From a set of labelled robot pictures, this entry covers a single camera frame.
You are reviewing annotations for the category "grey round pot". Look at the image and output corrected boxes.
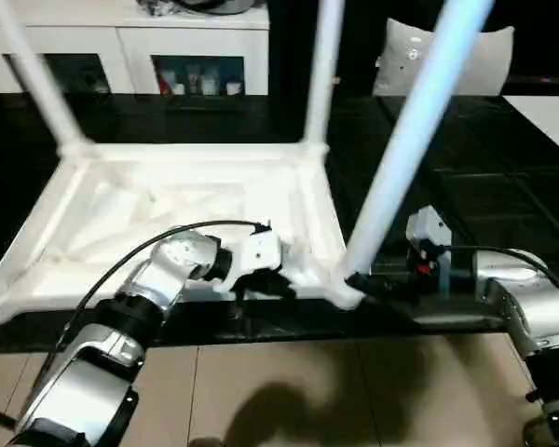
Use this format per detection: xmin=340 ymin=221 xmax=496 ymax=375
xmin=176 ymin=0 xmax=257 ymax=15

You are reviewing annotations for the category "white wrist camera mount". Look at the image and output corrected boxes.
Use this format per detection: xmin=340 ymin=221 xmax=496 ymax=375
xmin=209 ymin=230 xmax=285 ymax=294
xmin=404 ymin=204 xmax=453 ymax=294

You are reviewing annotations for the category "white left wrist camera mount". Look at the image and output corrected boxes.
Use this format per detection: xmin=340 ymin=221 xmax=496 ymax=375
xmin=209 ymin=230 xmax=285 ymax=294

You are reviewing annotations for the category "black cabinet with gold label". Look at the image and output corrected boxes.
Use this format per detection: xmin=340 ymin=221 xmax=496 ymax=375
xmin=265 ymin=0 xmax=392 ymax=99

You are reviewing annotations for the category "white sideboard cabinet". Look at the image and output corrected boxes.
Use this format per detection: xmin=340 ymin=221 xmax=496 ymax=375
xmin=0 ymin=8 xmax=269 ymax=97

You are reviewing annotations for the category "white flat board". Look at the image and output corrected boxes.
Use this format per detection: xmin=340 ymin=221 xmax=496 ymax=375
xmin=501 ymin=94 xmax=559 ymax=164

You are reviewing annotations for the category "black clutter on sideboard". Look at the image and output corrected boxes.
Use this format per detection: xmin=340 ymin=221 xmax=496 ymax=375
xmin=139 ymin=0 xmax=178 ymax=18

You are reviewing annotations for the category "grey pillow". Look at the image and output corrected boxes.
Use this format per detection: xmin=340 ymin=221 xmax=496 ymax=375
xmin=371 ymin=17 xmax=516 ymax=98

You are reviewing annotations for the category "white plastic table top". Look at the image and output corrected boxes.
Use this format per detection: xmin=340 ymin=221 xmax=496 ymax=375
xmin=0 ymin=142 xmax=367 ymax=327

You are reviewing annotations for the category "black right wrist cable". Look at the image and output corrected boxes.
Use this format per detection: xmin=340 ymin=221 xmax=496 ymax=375
xmin=446 ymin=244 xmax=559 ymax=304

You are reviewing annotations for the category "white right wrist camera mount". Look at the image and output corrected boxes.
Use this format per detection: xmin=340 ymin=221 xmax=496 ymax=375
xmin=404 ymin=204 xmax=453 ymax=294

